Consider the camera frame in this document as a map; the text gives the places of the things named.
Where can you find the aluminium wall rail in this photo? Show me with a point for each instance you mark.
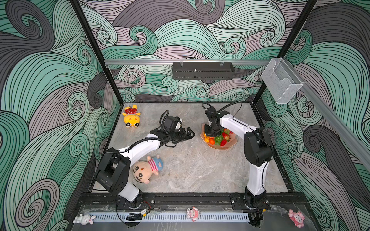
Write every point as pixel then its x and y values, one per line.
pixel 181 61

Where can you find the green grape bunch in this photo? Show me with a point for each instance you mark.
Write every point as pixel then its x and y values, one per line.
pixel 218 140

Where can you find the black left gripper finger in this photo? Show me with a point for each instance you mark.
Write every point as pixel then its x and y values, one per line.
pixel 189 133
pixel 184 138

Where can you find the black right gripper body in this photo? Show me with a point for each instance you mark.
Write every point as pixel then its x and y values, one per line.
pixel 211 131

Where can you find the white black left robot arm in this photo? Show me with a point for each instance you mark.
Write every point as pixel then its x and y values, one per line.
pixel 116 166

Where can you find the yellow cow plush toy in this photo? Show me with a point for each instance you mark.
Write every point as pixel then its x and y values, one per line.
pixel 131 116

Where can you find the white slotted cable duct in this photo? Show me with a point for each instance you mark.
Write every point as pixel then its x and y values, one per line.
pixel 174 217

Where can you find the pink melody figurine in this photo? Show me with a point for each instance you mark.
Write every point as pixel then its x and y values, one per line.
pixel 297 217

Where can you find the pink white chopper figurine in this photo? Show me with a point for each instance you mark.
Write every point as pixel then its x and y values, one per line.
pixel 193 213

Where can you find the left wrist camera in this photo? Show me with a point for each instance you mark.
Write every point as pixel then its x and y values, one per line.
pixel 172 123

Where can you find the boy doll plush toy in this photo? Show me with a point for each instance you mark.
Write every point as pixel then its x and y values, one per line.
pixel 143 170

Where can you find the clear acrylic wall box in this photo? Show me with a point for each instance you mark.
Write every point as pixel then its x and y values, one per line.
pixel 282 80

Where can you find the black wall tray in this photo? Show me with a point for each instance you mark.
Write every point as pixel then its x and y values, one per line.
pixel 203 71

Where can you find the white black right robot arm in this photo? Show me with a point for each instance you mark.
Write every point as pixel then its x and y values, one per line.
pixel 258 151

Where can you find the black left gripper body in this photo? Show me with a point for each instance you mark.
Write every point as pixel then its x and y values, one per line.
pixel 174 136

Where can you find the white bunny figurine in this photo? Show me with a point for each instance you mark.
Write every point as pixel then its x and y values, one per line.
pixel 84 219

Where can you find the pink scalloped fruit bowl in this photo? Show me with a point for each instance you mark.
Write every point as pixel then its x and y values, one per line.
pixel 229 144

